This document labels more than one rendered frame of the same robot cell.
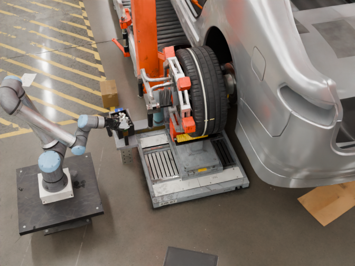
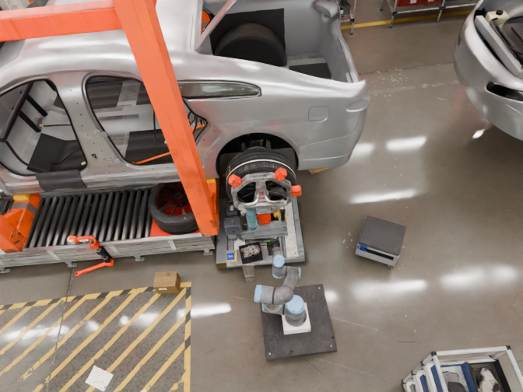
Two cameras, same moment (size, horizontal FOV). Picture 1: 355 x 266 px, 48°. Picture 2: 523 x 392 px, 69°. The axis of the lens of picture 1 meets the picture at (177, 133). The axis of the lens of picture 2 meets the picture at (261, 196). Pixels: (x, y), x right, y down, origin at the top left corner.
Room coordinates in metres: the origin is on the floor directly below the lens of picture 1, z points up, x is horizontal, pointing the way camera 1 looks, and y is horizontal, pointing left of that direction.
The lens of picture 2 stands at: (1.63, 2.06, 3.66)
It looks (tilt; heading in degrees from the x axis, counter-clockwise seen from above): 53 degrees down; 287
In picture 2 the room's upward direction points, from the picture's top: 7 degrees counter-clockwise
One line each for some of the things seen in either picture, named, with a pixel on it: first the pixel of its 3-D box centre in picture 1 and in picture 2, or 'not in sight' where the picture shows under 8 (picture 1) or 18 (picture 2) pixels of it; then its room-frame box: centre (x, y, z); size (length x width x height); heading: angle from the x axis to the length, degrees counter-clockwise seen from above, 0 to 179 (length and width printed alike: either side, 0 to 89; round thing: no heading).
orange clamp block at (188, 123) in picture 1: (188, 124); (296, 190); (1.95, -0.08, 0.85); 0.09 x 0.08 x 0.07; 15
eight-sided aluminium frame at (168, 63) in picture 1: (176, 95); (261, 194); (2.25, 0.01, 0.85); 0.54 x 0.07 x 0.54; 15
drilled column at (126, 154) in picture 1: (124, 144); (248, 267); (2.35, 0.46, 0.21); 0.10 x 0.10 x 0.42; 15
